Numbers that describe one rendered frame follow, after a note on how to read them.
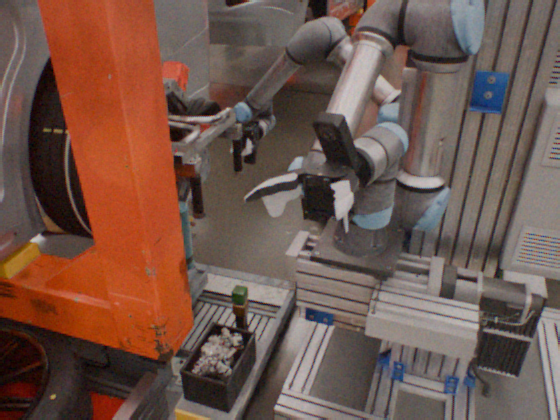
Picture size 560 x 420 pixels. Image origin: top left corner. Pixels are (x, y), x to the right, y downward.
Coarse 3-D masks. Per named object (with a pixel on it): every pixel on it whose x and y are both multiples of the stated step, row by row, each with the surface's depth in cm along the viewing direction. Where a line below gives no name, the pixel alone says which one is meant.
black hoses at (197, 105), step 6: (192, 102) 170; (198, 102) 169; (204, 102) 169; (210, 102) 169; (216, 102) 172; (192, 108) 168; (198, 108) 169; (204, 108) 168; (210, 108) 175; (216, 108) 175; (186, 114) 169; (192, 114) 168; (198, 114) 168; (204, 114) 178; (210, 114) 178; (216, 114) 177
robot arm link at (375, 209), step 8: (368, 184) 85; (376, 184) 85; (384, 184) 85; (392, 184) 86; (368, 192) 86; (376, 192) 86; (384, 192) 86; (392, 192) 87; (368, 200) 87; (376, 200) 86; (384, 200) 87; (392, 200) 89; (360, 208) 89; (368, 208) 88; (376, 208) 87; (384, 208) 88; (360, 216) 89; (368, 216) 88; (376, 216) 88; (384, 216) 89; (360, 224) 90; (368, 224) 89; (376, 224) 89; (384, 224) 90
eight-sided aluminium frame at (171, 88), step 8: (168, 80) 164; (168, 88) 164; (176, 88) 168; (168, 96) 172; (176, 96) 171; (184, 96) 175; (176, 104) 179; (184, 104) 176; (184, 112) 184; (184, 136) 191; (184, 184) 195; (184, 192) 196; (184, 200) 191
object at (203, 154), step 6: (174, 144) 166; (174, 150) 163; (204, 150) 166; (198, 156) 162; (204, 156) 167; (204, 162) 167; (204, 168) 168; (204, 174) 169; (180, 180) 166; (186, 180) 166; (204, 180) 169
